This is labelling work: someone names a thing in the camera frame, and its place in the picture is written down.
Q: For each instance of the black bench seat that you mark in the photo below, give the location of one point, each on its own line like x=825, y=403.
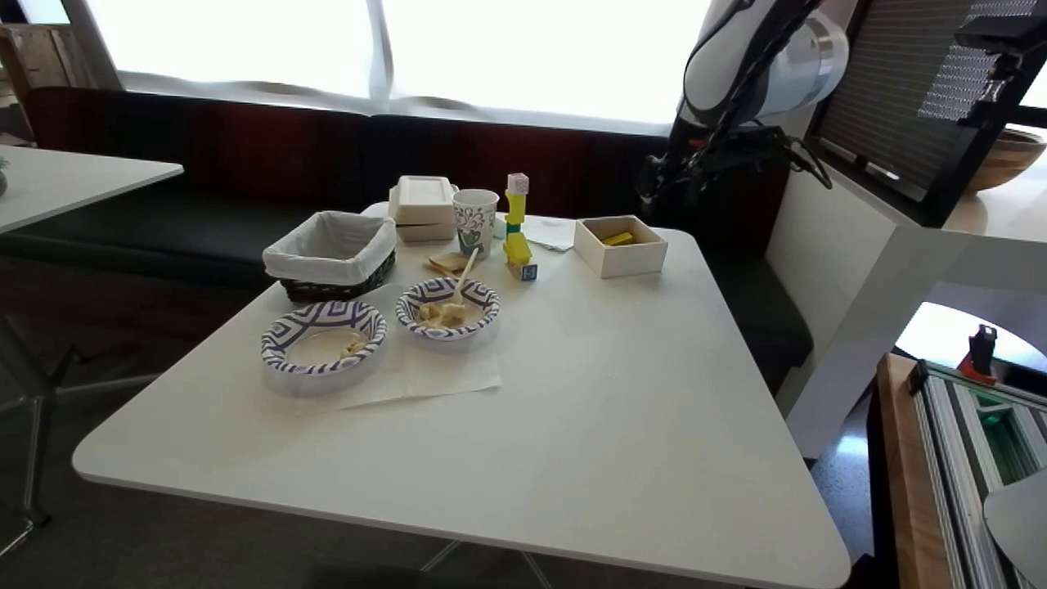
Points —
x=166, y=232

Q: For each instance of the patterned paper cup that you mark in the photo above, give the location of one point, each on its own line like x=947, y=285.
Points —
x=476, y=219

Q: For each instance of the wooden stick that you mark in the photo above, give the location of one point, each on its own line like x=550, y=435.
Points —
x=465, y=273

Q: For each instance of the white window divider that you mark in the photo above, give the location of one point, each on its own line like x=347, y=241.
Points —
x=381, y=50

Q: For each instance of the black basket with white liner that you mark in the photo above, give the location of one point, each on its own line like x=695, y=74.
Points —
x=330, y=255

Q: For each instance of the beige cracker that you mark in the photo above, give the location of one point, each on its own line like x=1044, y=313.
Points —
x=448, y=264

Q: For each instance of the large blue patterned paper bowl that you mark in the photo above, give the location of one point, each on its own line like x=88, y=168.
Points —
x=324, y=346

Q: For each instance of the wooden bowl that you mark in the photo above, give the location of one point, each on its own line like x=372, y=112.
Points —
x=1006, y=157

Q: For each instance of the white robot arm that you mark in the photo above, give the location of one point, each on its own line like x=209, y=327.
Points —
x=742, y=53

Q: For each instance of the yellow green bottle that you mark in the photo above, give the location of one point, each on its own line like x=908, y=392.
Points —
x=520, y=223

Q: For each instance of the small blue patterned paper bowl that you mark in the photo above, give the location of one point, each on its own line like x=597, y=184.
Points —
x=448, y=313

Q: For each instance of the white paper napkin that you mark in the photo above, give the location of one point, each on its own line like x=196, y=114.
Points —
x=547, y=232

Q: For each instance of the large white paper sheet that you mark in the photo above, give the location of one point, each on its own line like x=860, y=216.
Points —
x=438, y=378

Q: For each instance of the square wooden box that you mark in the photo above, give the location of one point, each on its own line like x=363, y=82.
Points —
x=623, y=259

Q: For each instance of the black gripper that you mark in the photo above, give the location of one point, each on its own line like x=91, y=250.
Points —
x=669, y=184

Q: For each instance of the small blue cube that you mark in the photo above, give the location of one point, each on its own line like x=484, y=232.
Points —
x=530, y=273

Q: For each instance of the aluminium rail assembly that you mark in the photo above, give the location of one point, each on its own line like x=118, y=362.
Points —
x=978, y=470

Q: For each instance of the white takeout container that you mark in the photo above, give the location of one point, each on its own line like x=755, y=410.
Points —
x=423, y=207

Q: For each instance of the red and black tool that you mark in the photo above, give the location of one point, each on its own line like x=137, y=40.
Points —
x=984, y=352

